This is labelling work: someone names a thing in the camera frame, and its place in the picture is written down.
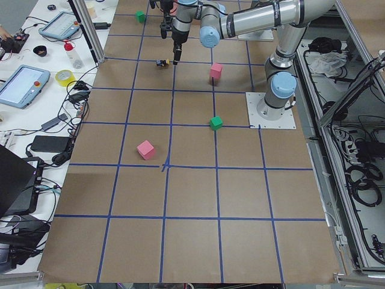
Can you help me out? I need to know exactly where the green cube near bin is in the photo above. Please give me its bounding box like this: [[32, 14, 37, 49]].
[[135, 10, 146, 23]]

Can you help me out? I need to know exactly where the squeeze bottle red cap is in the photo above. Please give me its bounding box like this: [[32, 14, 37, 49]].
[[64, 40, 83, 69]]

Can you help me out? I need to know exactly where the teach pendant near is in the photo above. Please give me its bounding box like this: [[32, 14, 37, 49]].
[[1, 65, 51, 109]]

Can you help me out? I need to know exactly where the teach pendant far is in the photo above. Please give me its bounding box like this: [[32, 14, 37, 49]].
[[38, 11, 79, 40]]

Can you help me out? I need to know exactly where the teach pendant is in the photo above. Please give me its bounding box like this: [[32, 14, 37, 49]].
[[1, 65, 51, 109], [38, 11, 79, 40]]

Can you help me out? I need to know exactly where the pink cube near centre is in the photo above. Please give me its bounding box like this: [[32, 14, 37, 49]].
[[209, 63, 223, 80]]

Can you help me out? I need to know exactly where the pink cube far side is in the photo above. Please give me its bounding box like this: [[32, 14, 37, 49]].
[[137, 140, 156, 160]]

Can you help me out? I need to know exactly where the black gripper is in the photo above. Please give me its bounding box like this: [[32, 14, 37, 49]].
[[171, 17, 190, 65]]

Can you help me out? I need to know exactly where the black laptop power brick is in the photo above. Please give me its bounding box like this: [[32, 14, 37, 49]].
[[31, 135, 70, 153]]

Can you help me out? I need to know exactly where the black power adapter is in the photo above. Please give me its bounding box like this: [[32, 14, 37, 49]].
[[93, 22, 111, 30]]

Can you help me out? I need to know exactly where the yellow tape roll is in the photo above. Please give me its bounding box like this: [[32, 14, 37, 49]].
[[55, 69, 76, 87]]

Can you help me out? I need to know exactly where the aluminium frame post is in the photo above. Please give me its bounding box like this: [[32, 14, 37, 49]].
[[67, 0, 105, 64]]

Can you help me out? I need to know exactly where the pink cube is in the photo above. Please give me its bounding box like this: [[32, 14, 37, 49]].
[[137, 140, 156, 160], [209, 63, 223, 80]]

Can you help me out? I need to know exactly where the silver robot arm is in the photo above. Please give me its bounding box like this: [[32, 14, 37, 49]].
[[171, 0, 334, 120]]

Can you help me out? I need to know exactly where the green cube near base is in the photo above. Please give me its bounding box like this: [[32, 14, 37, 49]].
[[209, 116, 223, 131]]

